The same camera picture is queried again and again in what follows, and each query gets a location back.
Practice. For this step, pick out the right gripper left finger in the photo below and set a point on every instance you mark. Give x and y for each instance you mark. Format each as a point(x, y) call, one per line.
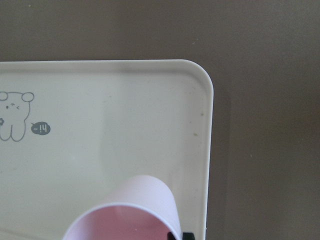
point(170, 236)

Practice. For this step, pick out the pink plastic cup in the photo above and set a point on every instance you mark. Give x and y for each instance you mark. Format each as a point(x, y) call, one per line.
point(142, 208)

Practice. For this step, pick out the cream rabbit serving tray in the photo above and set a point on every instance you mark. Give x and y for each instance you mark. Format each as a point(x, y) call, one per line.
point(94, 124)

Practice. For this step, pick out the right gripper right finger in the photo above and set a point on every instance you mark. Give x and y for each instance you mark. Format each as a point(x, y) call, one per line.
point(188, 236)

